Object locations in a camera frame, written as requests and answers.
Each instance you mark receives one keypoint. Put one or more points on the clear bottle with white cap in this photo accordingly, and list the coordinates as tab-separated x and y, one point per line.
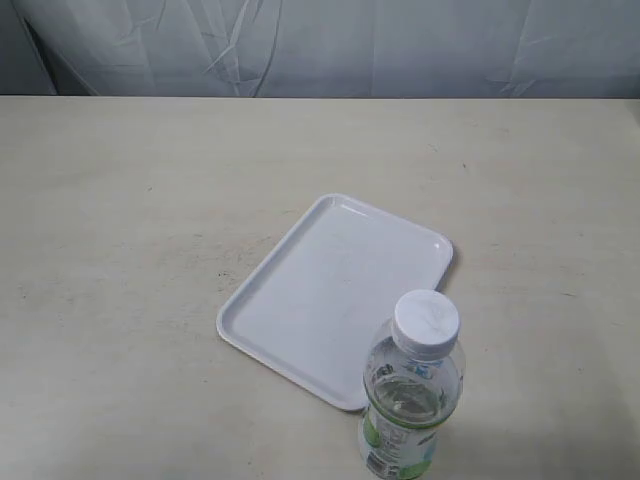
413	380

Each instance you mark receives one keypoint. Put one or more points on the white plastic tray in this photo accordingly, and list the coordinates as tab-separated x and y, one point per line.
311	309

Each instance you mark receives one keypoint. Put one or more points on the white backdrop curtain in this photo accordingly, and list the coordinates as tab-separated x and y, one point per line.
324	49

